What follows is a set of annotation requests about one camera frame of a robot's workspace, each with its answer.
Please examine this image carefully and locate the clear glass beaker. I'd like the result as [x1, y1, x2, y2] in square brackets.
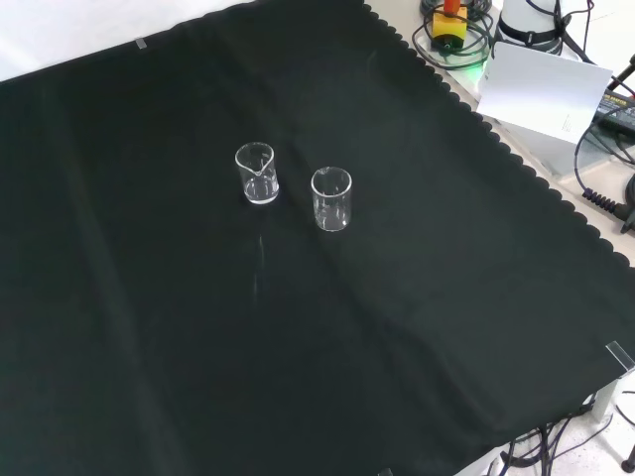
[234, 142, 281, 206]
[310, 167, 354, 233]

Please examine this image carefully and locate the black cloth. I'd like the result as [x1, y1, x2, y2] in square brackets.
[0, 0, 635, 476]

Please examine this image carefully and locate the yellow stop button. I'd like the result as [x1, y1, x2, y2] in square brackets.
[430, 0, 468, 53]

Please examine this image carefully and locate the pale board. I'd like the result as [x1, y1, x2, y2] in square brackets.
[474, 41, 614, 147]

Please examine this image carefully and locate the clear cloth clip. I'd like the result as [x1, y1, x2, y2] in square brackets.
[605, 340, 635, 373]

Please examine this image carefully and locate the black power adapter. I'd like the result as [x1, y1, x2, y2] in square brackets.
[594, 82, 635, 131]

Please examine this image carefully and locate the black coiled cable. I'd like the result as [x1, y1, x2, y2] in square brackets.
[573, 118, 635, 222]

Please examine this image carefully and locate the black floor cable bundle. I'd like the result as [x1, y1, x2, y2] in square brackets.
[475, 391, 635, 476]

